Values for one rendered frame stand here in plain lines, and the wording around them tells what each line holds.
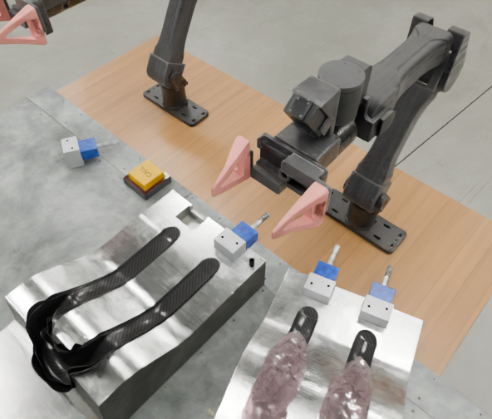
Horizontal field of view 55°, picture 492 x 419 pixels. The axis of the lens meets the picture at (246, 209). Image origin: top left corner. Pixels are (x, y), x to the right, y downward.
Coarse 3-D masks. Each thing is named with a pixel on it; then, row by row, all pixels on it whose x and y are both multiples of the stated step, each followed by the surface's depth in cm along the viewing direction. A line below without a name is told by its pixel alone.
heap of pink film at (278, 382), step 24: (288, 336) 82; (264, 360) 75; (288, 360) 76; (360, 360) 80; (264, 384) 72; (288, 384) 73; (336, 384) 73; (360, 384) 74; (264, 408) 71; (336, 408) 70; (360, 408) 70
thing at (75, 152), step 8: (64, 144) 114; (72, 144) 114; (80, 144) 116; (88, 144) 116; (96, 144) 117; (104, 144) 117; (112, 144) 118; (64, 152) 112; (72, 152) 113; (80, 152) 114; (88, 152) 115; (96, 152) 116; (72, 160) 115; (80, 160) 116
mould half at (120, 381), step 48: (144, 240) 93; (192, 240) 92; (48, 288) 81; (144, 288) 87; (240, 288) 87; (0, 336) 83; (144, 336) 79; (192, 336) 82; (0, 384) 78; (96, 384) 71; (144, 384) 78
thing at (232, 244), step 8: (264, 216) 95; (240, 224) 93; (256, 224) 94; (224, 232) 90; (232, 232) 90; (240, 232) 92; (248, 232) 92; (256, 232) 92; (216, 240) 89; (224, 240) 89; (232, 240) 89; (240, 240) 89; (248, 240) 91; (256, 240) 93; (216, 248) 91; (224, 248) 88; (232, 248) 88; (240, 248) 89; (232, 256) 88
